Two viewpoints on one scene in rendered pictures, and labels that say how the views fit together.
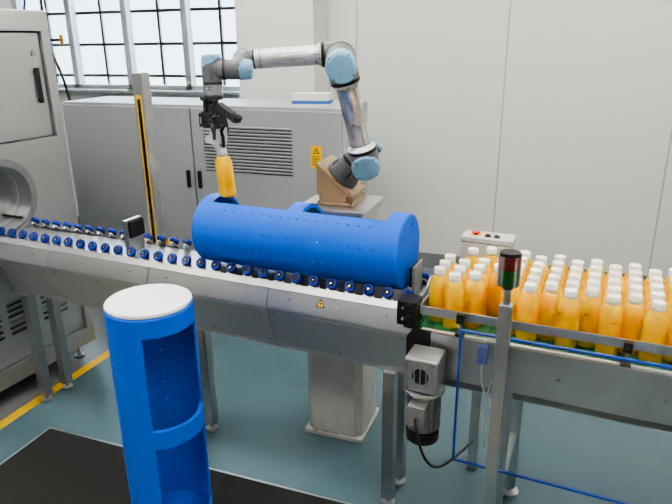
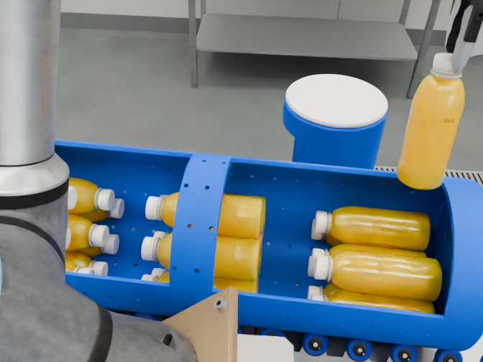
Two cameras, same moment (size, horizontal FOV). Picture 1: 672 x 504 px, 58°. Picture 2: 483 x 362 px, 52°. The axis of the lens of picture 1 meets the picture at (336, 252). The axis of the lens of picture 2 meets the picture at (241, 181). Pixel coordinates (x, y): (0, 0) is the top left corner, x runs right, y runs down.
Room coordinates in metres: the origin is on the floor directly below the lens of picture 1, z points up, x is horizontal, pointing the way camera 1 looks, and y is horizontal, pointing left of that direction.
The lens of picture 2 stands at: (2.91, -0.02, 1.72)
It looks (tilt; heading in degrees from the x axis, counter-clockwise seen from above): 39 degrees down; 161
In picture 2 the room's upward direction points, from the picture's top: 2 degrees clockwise
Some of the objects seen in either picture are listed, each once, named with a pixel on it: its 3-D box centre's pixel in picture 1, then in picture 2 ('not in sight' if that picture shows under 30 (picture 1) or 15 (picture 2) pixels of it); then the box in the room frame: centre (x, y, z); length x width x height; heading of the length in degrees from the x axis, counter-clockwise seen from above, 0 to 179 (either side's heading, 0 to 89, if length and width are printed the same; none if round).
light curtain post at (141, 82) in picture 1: (158, 242); not in sight; (3.04, 0.93, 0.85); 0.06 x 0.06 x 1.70; 65
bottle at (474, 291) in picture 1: (473, 300); not in sight; (1.91, -0.47, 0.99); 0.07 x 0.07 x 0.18
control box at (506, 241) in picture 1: (487, 247); not in sight; (2.30, -0.60, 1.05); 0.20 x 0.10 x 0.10; 65
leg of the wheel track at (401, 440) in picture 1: (400, 420); not in sight; (2.21, -0.26, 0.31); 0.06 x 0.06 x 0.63; 65
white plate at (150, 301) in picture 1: (148, 300); (336, 99); (1.85, 0.62, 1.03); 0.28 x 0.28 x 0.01
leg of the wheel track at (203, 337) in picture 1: (207, 373); not in sight; (2.62, 0.63, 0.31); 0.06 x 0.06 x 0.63; 65
